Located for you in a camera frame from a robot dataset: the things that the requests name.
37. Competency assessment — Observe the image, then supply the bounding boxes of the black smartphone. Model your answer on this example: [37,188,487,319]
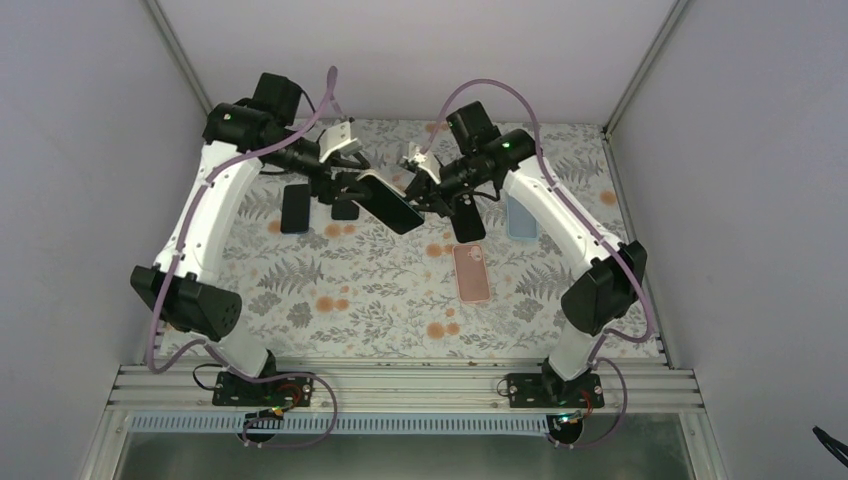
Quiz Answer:
[331,200,360,221]
[280,184,311,235]

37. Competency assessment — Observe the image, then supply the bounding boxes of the phone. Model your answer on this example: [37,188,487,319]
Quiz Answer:
[450,195,486,244]
[452,244,491,303]
[356,170,425,235]

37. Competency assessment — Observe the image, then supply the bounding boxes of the light blue phone case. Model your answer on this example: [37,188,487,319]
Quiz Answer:
[506,196,539,242]

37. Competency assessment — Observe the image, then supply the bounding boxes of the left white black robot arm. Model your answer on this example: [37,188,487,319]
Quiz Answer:
[130,67,369,405]

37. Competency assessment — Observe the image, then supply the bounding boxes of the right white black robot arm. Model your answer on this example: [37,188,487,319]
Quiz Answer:
[399,102,647,407]

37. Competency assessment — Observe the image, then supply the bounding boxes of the floral patterned table mat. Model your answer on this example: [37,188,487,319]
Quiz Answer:
[219,119,627,359]

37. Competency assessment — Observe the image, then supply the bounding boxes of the black object at corner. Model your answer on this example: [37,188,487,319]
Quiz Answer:
[812,426,848,467]

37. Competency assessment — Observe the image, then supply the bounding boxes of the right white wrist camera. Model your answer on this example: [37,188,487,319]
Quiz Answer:
[398,142,441,184]

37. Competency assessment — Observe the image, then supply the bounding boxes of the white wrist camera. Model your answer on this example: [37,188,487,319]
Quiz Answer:
[398,142,441,184]
[316,120,363,164]

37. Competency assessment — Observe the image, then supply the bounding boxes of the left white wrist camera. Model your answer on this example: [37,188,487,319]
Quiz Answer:
[316,120,363,164]

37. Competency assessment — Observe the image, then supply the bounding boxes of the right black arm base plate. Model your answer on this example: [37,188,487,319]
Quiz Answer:
[504,371,605,409]

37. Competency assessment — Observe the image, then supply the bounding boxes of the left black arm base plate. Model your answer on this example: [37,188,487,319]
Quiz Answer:
[211,372,314,408]

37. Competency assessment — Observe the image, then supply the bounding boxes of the aluminium front rail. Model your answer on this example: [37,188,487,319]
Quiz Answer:
[107,359,704,414]

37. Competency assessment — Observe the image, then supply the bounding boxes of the grey slotted cable duct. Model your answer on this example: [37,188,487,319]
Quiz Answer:
[126,411,549,436]

